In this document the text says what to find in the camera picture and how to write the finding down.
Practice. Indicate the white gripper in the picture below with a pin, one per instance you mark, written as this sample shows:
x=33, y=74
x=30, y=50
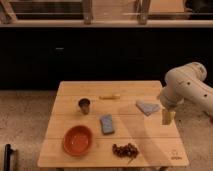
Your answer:
x=169, y=99

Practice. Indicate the yellow banana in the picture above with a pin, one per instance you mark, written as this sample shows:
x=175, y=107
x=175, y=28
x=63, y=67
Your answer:
x=109, y=97

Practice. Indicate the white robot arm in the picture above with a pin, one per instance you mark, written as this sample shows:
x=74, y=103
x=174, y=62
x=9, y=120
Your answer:
x=185, y=82

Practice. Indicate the red bowl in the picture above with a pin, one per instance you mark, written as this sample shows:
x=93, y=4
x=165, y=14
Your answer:
x=77, y=140

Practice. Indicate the grey folded cloth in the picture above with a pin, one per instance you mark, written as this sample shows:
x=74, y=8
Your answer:
x=147, y=108

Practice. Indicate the wooden table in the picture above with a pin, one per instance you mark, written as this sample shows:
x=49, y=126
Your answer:
x=159, y=145

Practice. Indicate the bunch of dark grapes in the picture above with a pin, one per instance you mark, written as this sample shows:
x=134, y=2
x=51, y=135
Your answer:
x=128, y=150

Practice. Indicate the blue sponge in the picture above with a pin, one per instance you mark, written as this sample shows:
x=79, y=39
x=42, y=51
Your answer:
x=107, y=124

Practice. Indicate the dark small cup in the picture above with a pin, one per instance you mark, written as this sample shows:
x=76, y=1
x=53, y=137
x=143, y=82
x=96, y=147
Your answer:
x=84, y=105

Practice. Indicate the black object at floor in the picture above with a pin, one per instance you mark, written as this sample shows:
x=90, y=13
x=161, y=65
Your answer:
x=8, y=157

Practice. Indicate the wooden shelf rail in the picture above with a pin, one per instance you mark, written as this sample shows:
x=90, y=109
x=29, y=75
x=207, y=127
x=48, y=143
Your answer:
x=106, y=13

